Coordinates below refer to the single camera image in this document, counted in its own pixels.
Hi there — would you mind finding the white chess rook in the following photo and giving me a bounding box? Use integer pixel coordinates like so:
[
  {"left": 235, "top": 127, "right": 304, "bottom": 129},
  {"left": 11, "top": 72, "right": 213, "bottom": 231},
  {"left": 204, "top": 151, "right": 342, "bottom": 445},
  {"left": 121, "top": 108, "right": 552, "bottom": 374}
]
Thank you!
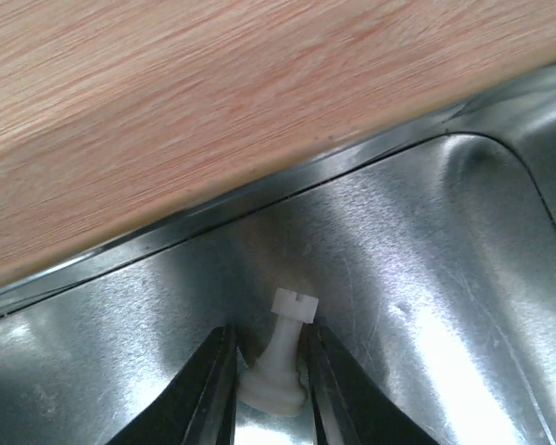
[{"left": 237, "top": 288, "right": 319, "bottom": 417}]

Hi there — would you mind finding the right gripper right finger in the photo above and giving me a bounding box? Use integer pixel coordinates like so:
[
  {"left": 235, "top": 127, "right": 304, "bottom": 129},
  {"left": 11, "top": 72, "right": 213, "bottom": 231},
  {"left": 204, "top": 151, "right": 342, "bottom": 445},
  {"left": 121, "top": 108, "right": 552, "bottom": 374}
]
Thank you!
[{"left": 306, "top": 324, "right": 436, "bottom": 444}]

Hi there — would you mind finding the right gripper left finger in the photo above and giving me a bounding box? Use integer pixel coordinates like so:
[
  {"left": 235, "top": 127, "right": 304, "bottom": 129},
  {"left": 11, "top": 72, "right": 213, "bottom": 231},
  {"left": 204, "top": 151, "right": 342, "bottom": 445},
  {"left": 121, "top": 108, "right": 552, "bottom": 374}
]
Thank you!
[{"left": 109, "top": 324, "right": 237, "bottom": 444}]

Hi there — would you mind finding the gold square tin tray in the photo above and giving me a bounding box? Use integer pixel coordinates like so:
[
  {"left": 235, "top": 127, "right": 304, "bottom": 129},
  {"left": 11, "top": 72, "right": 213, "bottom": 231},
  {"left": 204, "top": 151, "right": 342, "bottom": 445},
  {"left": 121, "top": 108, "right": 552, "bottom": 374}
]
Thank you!
[{"left": 0, "top": 62, "right": 556, "bottom": 444}]

